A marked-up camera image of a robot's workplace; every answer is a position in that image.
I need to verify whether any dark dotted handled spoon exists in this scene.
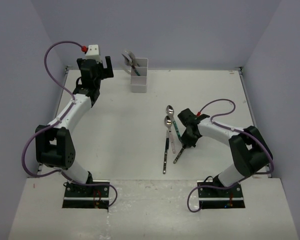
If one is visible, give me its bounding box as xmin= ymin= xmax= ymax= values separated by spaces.
xmin=173 ymin=147 xmax=186 ymax=164

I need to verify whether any dark dotted handled knife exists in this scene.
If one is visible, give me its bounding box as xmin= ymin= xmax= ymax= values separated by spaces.
xmin=162 ymin=130 xmax=170 ymax=175

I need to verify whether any dark handled fork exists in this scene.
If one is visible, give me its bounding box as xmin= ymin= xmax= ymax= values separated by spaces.
xmin=121 ymin=53 xmax=132 ymax=66

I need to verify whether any teal handled knife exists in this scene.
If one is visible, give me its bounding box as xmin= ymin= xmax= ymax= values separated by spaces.
xmin=122 ymin=50 xmax=141 ymax=77

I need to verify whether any teal handled fork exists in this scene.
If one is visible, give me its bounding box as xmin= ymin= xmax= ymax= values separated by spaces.
xmin=125 ymin=50 xmax=141 ymax=77

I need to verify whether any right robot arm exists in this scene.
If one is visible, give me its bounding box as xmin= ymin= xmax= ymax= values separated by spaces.
xmin=110 ymin=58 xmax=272 ymax=197

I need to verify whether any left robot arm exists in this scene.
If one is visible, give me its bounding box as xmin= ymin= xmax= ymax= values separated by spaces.
xmin=35 ymin=56 xmax=114 ymax=197

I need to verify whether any white three-compartment utensil holder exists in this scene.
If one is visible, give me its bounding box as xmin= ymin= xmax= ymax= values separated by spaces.
xmin=130 ymin=58 xmax=148 ymax=94

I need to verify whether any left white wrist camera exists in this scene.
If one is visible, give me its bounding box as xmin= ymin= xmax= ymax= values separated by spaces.
xmin=81 ymin=44 xmax=102 ymax=63

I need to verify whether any pink handled spoon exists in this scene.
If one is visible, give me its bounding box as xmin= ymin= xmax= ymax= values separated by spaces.
xmin=164 ymin=115 xmax=176 ymax=154

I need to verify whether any teal handled spoon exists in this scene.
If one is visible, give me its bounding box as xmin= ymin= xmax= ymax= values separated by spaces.
xmin=166 ymin=105 xmax=181 ymax=141

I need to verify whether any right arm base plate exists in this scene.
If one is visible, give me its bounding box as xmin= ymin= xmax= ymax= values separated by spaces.
xmin=197 ymin=176 xmax=246 ymax=210

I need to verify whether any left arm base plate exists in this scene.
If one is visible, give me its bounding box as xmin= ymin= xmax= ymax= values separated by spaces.
xmin=62 ymin=181 xmax=110 ymax=210

